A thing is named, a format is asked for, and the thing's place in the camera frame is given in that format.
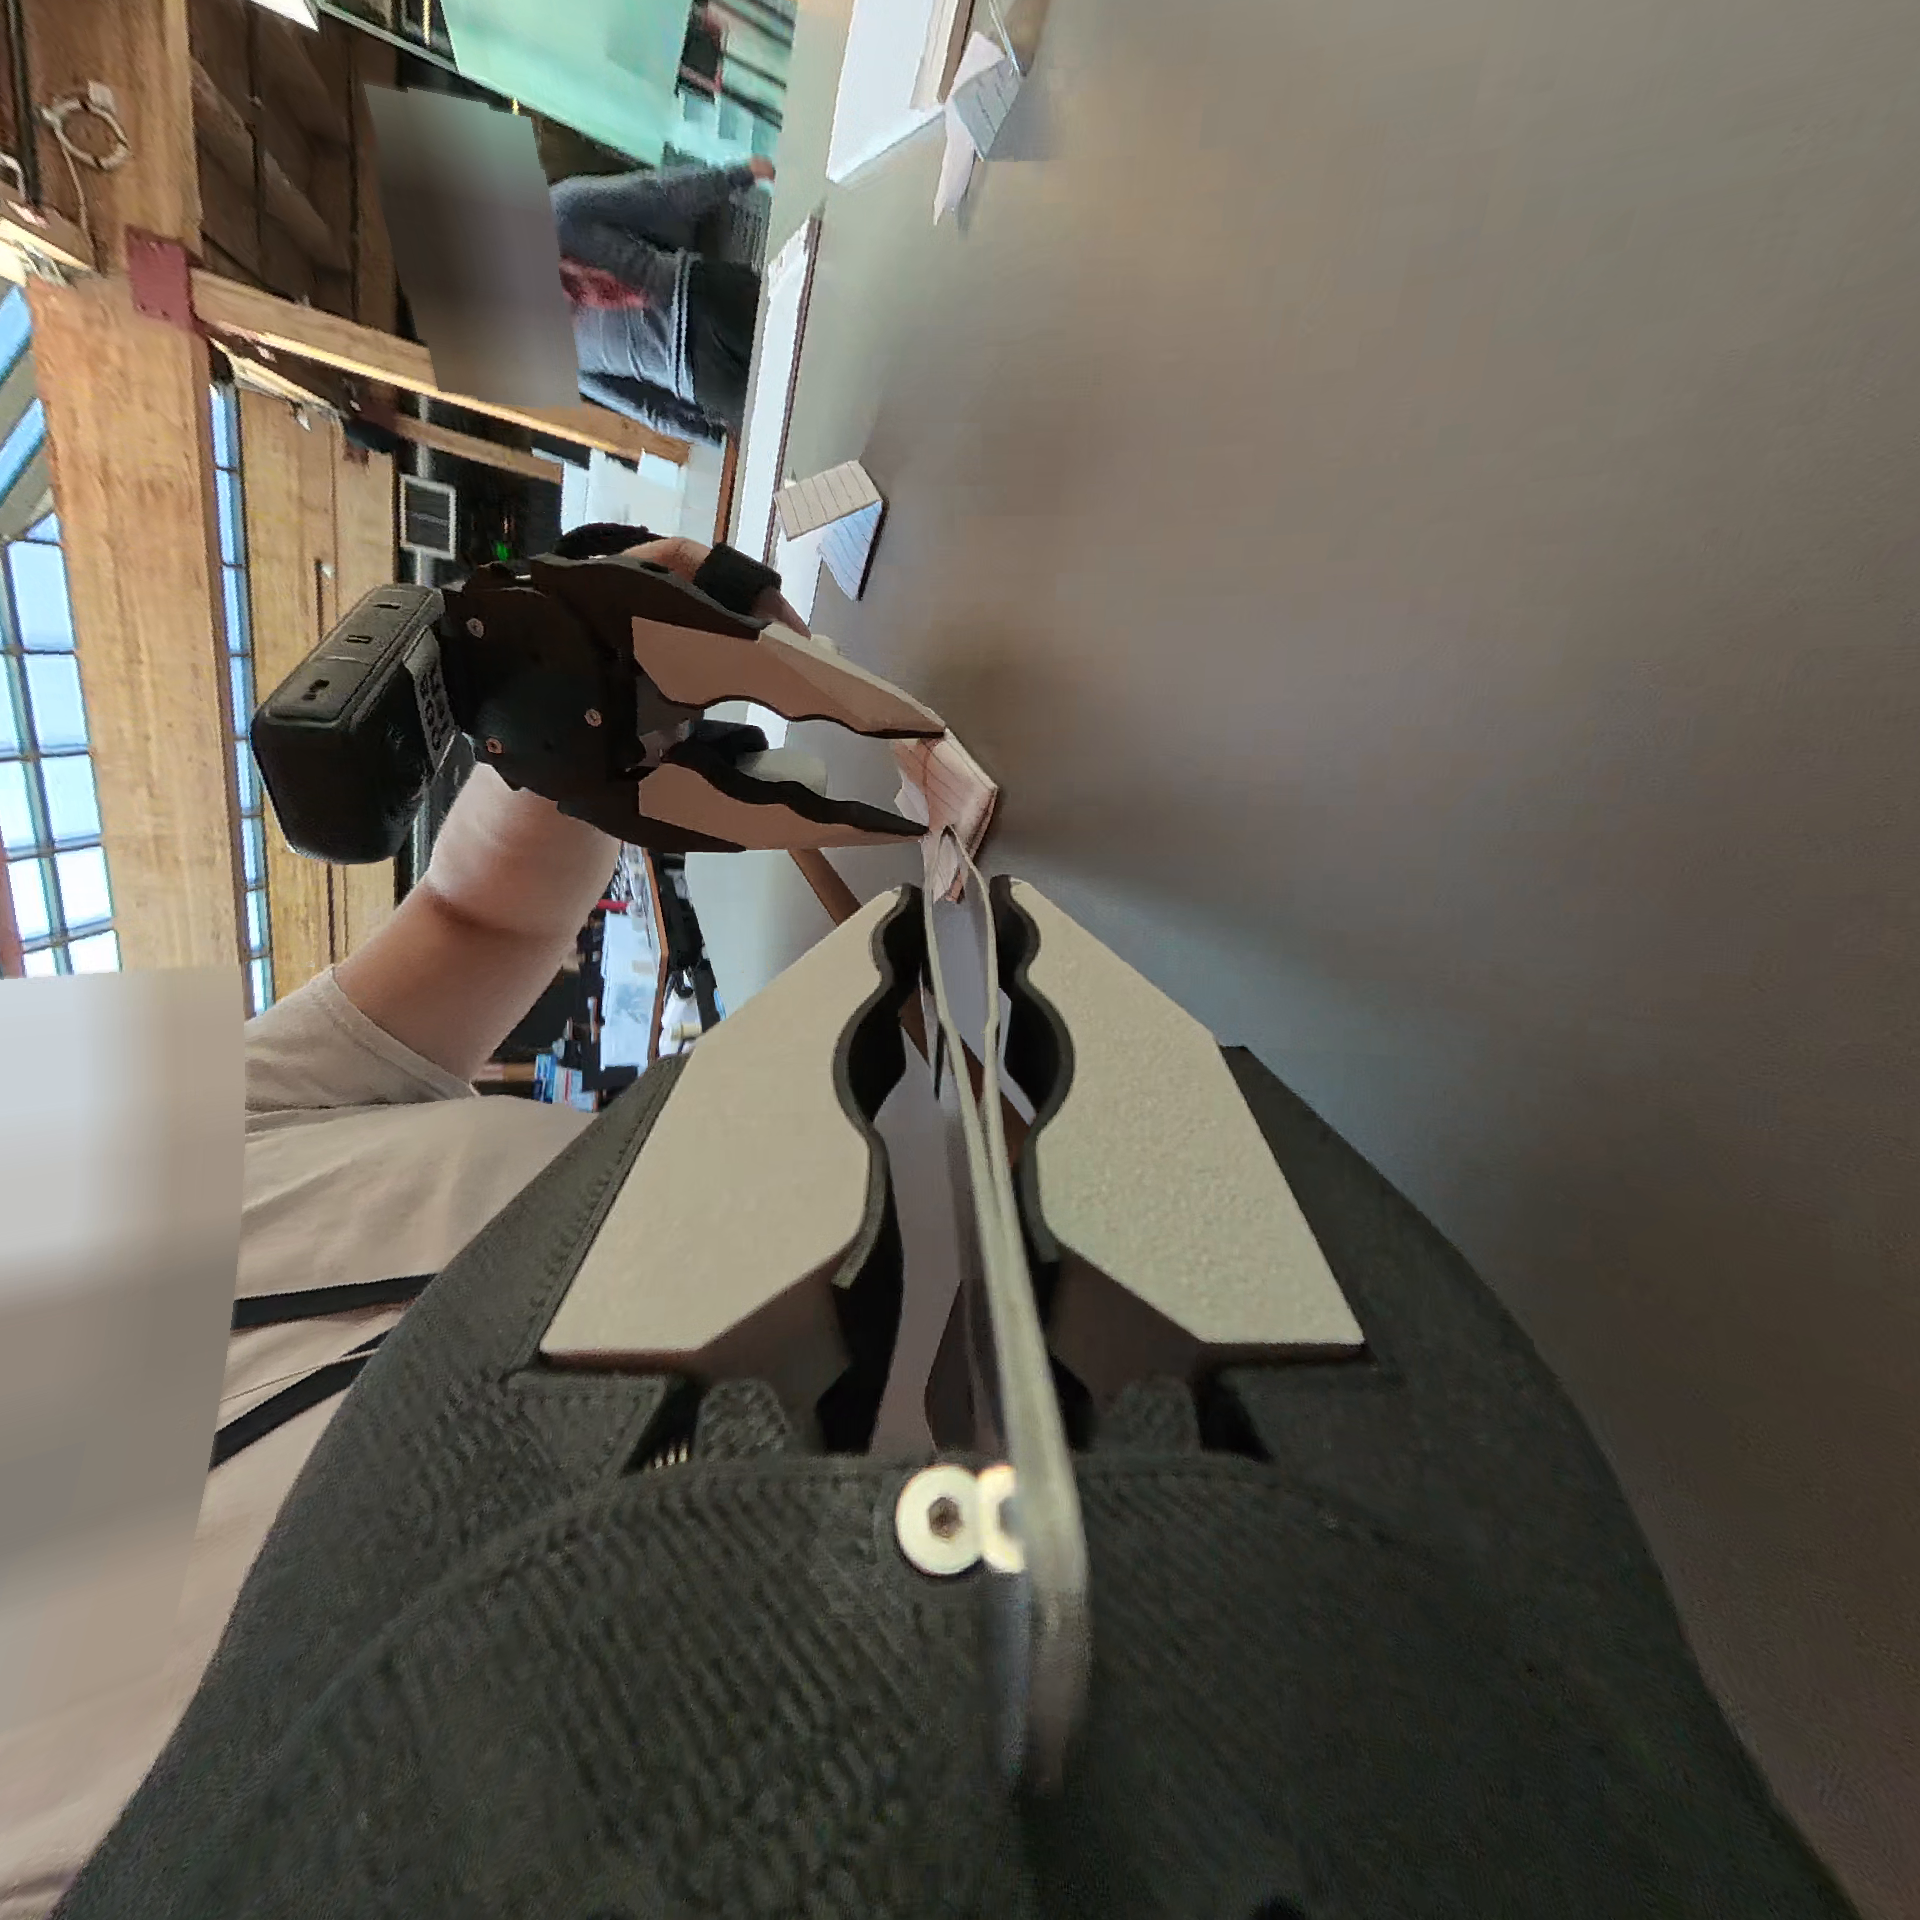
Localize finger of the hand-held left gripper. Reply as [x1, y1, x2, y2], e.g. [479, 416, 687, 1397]
[637, 761, 934, 857]
[626, 618, 950, 744]

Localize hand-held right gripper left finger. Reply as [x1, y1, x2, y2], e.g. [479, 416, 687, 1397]
[542, 884, 925, 1457]

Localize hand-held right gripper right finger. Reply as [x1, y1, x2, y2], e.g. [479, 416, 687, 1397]
[990, 879, 1366, 1397]

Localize lined paper sheet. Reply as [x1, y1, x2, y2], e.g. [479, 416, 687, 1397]
[891, 724, 1002, 902]

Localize metal tweezers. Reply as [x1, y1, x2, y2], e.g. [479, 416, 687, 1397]
[922, 857, 1095, 1795]

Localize person's left forearm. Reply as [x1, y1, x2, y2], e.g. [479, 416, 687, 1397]
[338, 748, 633, 1080]

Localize grey desk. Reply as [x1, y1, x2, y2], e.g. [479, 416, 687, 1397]
[720, 0, 1920, 1920]

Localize person's left hand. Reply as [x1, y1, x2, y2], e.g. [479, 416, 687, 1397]
[613, 535, 810, 646]

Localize folded lined paper wedge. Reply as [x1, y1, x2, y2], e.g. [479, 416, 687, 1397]
[816, 500, 889, 604]

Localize white grid-creased folded paper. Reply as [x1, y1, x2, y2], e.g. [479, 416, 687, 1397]
[775, 462, 889, 544]

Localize beige shirt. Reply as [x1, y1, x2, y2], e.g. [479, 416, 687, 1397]
[0, 970, 664, 1920]

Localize wooden beam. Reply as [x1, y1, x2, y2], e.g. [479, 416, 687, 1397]
[184, 271, 694, 468]

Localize window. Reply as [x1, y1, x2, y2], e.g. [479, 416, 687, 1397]
[0, 283, 127, 979]

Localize frosted glass panel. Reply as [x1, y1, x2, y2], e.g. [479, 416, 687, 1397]
[440, 0, 694, 158]

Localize small folded lined paper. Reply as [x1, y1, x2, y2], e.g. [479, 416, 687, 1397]
[945, 30, 1038, 155]

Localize black neck strap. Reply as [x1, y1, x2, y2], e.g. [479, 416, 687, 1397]
[214, 1271, 440, 1475]

